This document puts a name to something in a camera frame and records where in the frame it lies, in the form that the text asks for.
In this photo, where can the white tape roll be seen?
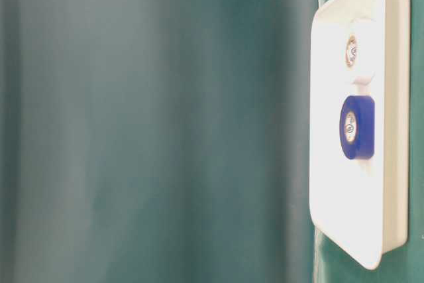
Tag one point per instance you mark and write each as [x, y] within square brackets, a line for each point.
[358, 53]

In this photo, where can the white plastic tray case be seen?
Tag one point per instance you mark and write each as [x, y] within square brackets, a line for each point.
[361, 205]

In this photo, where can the blue tape roll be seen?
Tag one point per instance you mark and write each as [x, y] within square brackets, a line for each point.
[356, 127]

